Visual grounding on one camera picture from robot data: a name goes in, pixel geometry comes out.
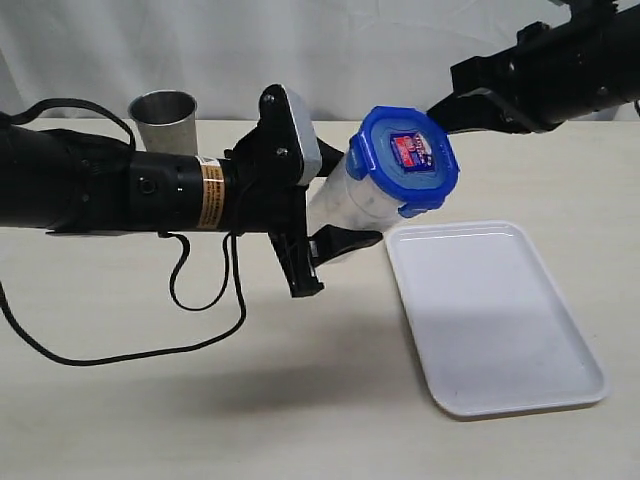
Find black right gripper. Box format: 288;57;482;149
426;22;550;134

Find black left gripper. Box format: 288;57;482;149
219;84;383;298

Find clear plastic container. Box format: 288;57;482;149
307;151;402;234

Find blue container lid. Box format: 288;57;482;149
346;106;459;218

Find stainless steel cup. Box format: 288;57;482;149
128;89;198;156

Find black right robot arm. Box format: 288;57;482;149
426;1;639;134

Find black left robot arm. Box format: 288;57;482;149
1;84;382;298

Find white backdrop curtain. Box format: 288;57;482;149
1;1;569;120

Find white plastic tray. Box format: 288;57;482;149
386;220;609;419

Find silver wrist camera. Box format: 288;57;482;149
284;86;322;186

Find black cable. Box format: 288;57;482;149
0;97;248;367

